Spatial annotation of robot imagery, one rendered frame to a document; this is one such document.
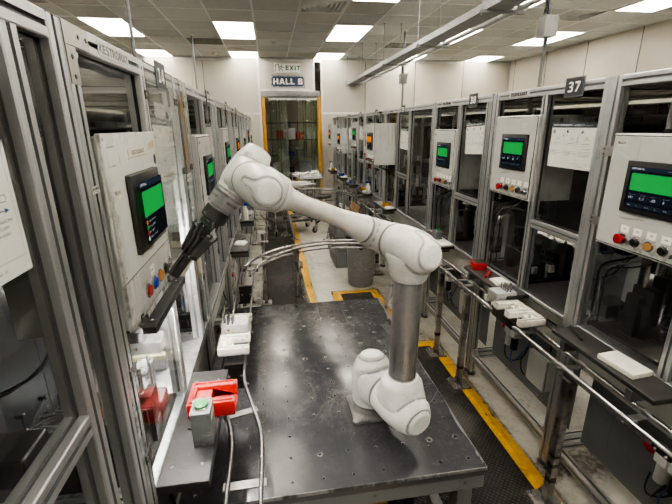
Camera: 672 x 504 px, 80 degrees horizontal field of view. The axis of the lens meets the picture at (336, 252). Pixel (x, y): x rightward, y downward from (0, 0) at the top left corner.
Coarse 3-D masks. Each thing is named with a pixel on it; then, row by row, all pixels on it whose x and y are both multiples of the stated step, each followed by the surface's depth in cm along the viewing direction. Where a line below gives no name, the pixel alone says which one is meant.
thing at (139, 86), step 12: (144, 84) 118; (144, 96) 118; (144, 108) 117; (144, 120) 118; (180, 132) 163; (180, 144) 161; (192, 264) 175; (192, 276) 177; (192, 312) 182; (192, 324) 183; (180, 336) 144; (180, 348) 143
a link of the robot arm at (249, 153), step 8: (248, 144) 113; (240, 152) 112; (248, 152) 111; (256, 152) 111; (264, 152) 113; (232, 160) 112; (240, 160) 109; (248, 160) 109; (256, 160) 111; (264, 160) 113; (232, 168) 109; (224, 176) 111; (232, 176) 107; (224, 184) 112; (232, 184) 108; (232, 192) 112
